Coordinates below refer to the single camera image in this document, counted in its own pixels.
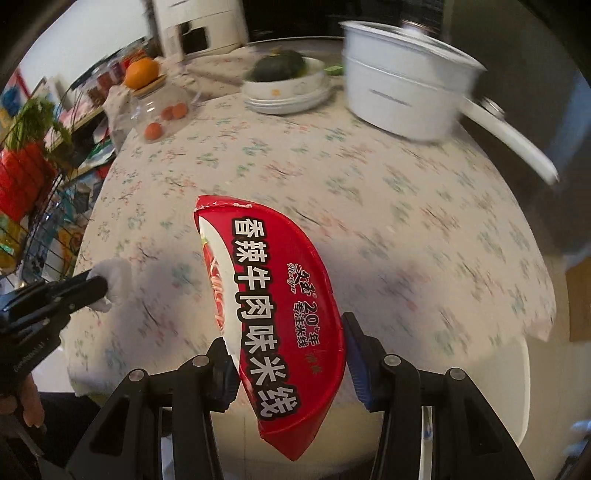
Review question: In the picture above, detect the person left hand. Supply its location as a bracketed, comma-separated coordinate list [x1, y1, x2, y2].
[0, 374, 45, 428]

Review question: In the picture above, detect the white tissue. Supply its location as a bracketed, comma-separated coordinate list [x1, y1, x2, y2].
[88, 257, 132, 313]

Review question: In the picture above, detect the white floral ceramic bowl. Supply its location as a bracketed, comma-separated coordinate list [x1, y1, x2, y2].
[242, 57, 327, 100]

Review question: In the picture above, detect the white plastic chair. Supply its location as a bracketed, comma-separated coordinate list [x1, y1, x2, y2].
[465, 336, 531, 446]

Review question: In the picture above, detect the large orange fruit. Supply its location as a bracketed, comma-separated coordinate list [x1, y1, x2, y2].
[123, 57, 159, 90]

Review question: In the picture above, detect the clear glass jar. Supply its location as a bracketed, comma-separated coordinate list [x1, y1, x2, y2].
[130, 75, 193, 144]

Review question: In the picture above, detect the white air fryer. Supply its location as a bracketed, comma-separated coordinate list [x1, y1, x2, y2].
[153, 0, 249, 61]

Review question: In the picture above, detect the brown cardboard box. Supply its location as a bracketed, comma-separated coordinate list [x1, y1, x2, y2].
[566, 258, 591, 342]

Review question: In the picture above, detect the white electric cooking pot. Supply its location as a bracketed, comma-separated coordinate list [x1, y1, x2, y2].
[341, 20, 559, 185]

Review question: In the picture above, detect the small orange in jar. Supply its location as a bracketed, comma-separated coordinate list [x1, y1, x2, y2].
[143, 122, 164, 142]
[171, 102, 188, 120]
[160, 106, 173, 121]

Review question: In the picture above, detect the floral tablecloth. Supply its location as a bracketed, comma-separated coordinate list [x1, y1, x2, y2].
[63, 50, 556, 399]

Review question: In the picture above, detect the black wire basket rack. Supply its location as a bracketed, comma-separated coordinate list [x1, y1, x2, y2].
[0, 91, 112, 287]

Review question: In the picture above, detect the dark green squash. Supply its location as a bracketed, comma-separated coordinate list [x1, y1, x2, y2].
[247, 50, 308, 82]

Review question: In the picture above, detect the red noodle bowl lid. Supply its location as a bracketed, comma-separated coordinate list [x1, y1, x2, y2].
[193, 195, 346, 461]

